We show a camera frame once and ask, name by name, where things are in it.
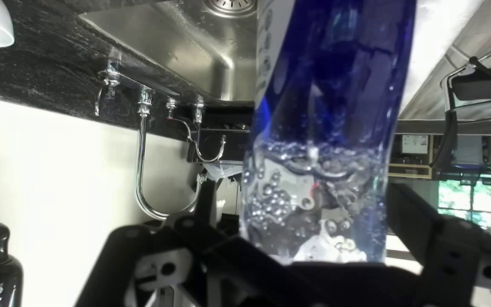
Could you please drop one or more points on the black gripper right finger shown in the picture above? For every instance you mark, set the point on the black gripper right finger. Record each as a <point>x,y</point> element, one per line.
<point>454,253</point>

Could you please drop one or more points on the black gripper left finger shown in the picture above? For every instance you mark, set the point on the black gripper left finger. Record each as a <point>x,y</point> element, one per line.
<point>154,267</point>

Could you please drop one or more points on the blue dish soap bottle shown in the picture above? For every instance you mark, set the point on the blue dish soap bottle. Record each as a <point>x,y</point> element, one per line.
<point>330,83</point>

